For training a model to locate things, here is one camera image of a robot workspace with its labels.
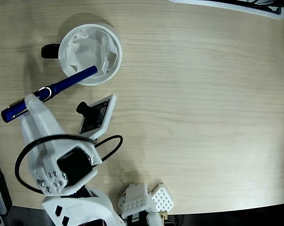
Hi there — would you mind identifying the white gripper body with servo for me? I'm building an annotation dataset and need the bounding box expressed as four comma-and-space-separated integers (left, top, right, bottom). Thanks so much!
29, 146, 98, 198

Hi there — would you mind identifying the blue pen with metal clip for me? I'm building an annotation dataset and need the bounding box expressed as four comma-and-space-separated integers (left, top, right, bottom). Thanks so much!
0, 65, 98, 123

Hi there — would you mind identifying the crumpled white paper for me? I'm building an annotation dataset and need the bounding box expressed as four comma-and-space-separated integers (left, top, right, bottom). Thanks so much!
65, 27, 118, 79

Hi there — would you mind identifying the white flat tray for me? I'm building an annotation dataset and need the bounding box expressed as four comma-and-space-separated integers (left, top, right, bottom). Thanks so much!
167, 0, 284, 20

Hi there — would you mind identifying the black camera cable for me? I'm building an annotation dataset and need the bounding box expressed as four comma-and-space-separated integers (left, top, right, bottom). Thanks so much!
14, 134, 124, 195

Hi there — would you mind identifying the wrist camera on white mount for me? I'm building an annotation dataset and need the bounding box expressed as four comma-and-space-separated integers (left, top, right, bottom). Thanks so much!
76, 94, 118, 140

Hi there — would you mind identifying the white mug with black handle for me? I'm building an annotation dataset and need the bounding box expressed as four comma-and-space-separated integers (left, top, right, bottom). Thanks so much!
40, 23, 123, 87

